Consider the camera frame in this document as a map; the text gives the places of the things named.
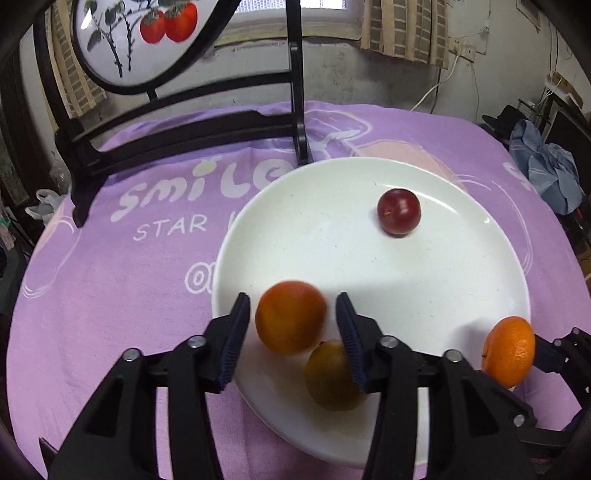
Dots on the purple printed blanket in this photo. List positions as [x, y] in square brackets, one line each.
[115, 300]

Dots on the black framed painted table screen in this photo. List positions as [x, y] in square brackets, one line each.
[184, 134]

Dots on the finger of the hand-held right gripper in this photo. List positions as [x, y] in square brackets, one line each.
[547, 359]
[526, 415]

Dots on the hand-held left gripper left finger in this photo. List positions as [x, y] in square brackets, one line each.
[233, 344]

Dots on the beige checked curtain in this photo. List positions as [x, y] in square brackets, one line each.
[406, 27]
[74, 87]

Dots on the white plastic bag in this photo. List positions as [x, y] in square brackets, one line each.
[44, 205]

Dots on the greenish tangerine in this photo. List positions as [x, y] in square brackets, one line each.
[330, 381]

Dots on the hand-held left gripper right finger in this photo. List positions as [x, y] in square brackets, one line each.
[351, 344]

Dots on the white wall outlet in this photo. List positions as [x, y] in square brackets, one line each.
[464, 50]

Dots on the window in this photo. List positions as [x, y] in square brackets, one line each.
[323, 14]

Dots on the white round plate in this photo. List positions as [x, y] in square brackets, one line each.
[369, 277]

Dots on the blue clothing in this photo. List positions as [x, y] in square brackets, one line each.
[545, 166]

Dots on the dark red plum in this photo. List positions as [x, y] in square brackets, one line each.
[399, 212]

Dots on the black hat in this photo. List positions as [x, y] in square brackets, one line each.
[503, 122]

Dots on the orange tangerine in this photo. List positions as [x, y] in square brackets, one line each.
[508, 350]
[291, 316]

